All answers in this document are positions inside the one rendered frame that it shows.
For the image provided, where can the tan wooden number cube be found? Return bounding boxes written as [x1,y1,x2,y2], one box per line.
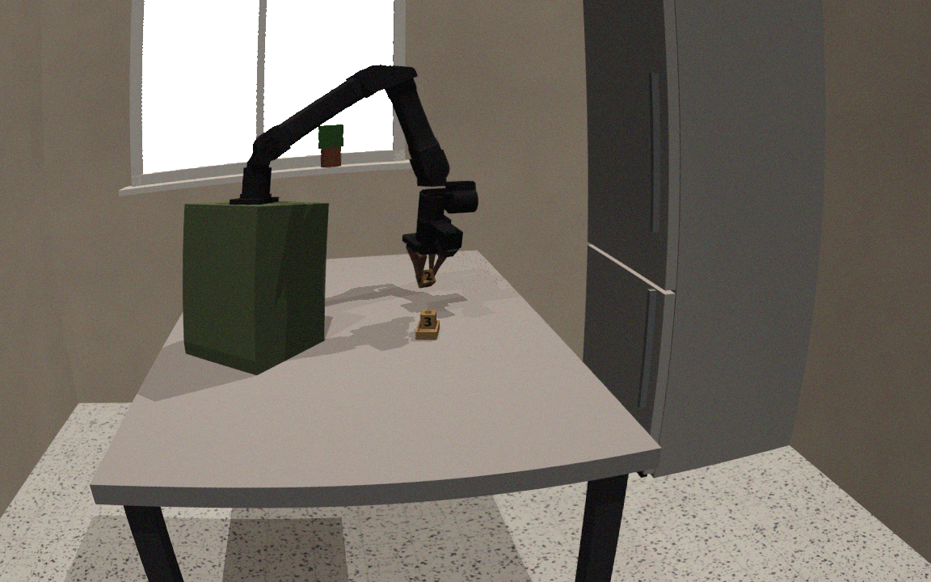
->
[420,310,436,329]
[416,269,436,288]

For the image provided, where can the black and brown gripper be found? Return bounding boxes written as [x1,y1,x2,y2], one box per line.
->
[402,214,447,280]

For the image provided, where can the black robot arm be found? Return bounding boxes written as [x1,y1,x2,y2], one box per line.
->
[230,65,478,258]

